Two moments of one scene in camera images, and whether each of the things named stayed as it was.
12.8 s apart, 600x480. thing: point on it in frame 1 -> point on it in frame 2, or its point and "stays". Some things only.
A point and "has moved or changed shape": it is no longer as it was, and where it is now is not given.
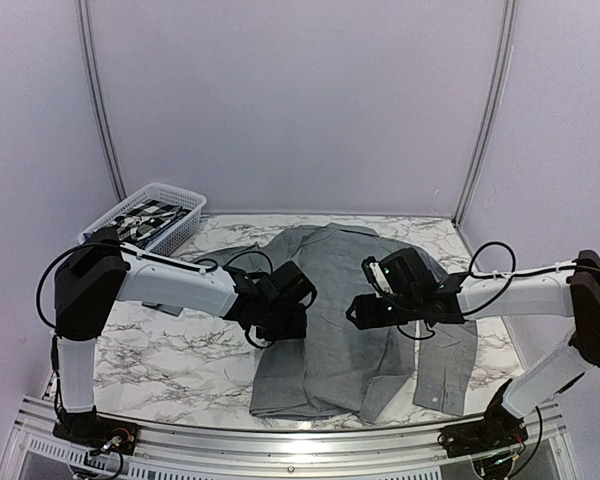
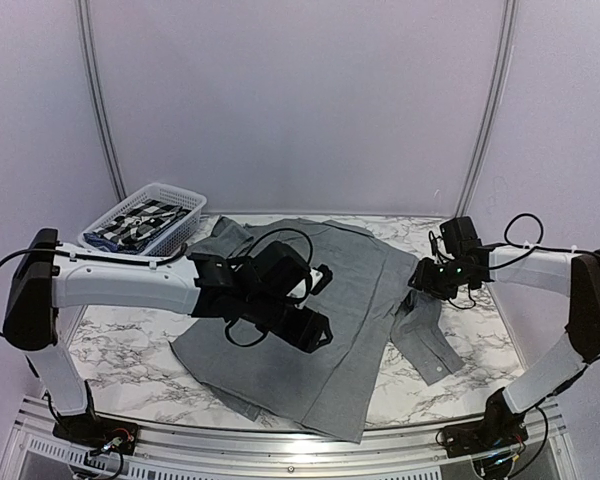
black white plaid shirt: (147, 220) stays
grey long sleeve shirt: (340, 372) has moved or changed shape
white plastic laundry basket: (160, 217) stays
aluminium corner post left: (100, 96) stays
